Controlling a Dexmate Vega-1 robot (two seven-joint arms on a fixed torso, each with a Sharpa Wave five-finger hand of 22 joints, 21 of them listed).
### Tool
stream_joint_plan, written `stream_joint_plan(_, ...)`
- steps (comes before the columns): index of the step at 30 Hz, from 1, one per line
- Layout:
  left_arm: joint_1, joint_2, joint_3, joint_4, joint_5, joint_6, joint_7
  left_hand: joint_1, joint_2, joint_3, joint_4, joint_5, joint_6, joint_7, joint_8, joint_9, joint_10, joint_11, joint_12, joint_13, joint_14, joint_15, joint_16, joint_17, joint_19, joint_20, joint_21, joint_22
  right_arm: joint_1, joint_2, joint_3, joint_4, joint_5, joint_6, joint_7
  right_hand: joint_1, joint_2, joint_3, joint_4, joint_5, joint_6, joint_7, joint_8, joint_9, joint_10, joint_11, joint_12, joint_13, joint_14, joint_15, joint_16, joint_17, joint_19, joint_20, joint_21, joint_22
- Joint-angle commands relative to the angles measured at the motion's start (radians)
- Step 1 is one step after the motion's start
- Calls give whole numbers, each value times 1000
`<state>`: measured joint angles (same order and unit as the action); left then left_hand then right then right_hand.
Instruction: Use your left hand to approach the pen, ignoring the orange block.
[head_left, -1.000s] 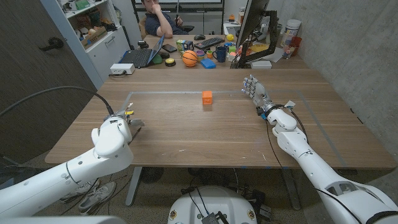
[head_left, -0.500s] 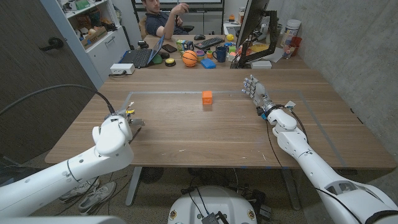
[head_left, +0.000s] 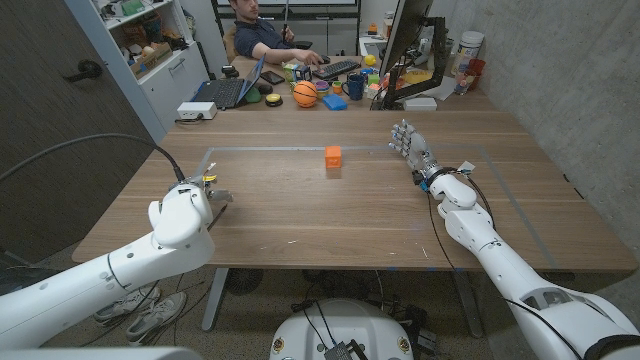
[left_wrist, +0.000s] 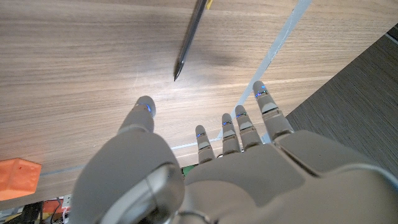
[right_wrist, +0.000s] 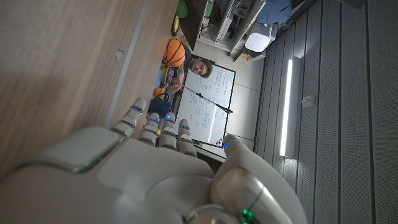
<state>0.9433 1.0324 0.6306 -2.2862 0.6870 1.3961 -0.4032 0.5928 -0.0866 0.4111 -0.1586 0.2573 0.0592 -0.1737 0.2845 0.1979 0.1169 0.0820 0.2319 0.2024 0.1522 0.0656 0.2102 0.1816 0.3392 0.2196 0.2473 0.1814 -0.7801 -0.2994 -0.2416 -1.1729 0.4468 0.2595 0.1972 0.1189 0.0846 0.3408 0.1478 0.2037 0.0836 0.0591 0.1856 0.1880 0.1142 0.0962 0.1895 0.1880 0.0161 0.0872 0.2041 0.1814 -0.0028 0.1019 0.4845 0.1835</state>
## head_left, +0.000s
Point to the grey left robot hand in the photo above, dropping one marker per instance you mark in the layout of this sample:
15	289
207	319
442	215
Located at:
221	195

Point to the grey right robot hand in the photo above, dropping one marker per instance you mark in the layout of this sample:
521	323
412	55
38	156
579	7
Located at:
415	147

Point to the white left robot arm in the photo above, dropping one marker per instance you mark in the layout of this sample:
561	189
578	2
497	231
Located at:
125	265

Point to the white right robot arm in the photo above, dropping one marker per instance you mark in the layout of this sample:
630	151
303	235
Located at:
500	265

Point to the black pen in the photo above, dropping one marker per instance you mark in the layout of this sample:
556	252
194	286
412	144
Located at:
217	217

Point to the orange block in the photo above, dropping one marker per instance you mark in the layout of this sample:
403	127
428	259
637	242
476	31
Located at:
333	156

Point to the blue block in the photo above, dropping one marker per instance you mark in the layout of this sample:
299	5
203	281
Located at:
334	102

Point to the flat white box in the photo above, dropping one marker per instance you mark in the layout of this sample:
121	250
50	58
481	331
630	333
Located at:
420	104

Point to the dark blue mug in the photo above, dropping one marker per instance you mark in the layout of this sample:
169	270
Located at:
356	87

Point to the white power strip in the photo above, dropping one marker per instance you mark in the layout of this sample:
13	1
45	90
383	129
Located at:
196	110

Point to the black monitor stand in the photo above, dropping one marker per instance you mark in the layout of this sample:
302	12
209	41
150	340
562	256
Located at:
439	55

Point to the red cup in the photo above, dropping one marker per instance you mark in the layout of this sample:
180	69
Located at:
476	72

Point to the yellow ball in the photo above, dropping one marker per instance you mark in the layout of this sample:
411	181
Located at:
370	60

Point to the black laptop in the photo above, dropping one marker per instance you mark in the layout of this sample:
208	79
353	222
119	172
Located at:
220	92

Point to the grey table leg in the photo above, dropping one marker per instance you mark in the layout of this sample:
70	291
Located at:
215	300
469	305

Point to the green dome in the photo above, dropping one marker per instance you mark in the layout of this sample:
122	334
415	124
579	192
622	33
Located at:
253	95

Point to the white canister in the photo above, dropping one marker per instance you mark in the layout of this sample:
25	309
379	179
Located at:
467	52

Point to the black keyboard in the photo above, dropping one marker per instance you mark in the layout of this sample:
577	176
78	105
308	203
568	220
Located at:
340	68

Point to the yellow push button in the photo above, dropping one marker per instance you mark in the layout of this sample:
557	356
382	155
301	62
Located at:
273	99

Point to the colourful stacked cups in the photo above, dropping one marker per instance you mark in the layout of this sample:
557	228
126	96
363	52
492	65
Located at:
322	89

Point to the black computer monitor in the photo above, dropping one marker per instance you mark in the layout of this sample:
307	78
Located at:
405	35

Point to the white shelf cabinet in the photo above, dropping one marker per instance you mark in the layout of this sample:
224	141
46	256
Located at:
170	87

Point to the small orange basketball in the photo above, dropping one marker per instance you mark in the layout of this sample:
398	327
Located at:
305	94

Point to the black smartphone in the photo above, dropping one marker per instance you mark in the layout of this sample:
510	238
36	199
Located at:
272	77

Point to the dark cube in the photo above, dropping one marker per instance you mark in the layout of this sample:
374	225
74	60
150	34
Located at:
303	74

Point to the grey sneaker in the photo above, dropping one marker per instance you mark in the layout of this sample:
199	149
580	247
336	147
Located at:
127	305
155	317

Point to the green box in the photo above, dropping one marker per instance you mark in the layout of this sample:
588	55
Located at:
289	73

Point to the cardboard box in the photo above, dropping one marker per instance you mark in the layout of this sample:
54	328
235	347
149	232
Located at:
150	61

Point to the person in dark shirt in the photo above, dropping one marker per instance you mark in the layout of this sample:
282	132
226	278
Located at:
255	37

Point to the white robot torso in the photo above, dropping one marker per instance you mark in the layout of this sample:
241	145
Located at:
345	325

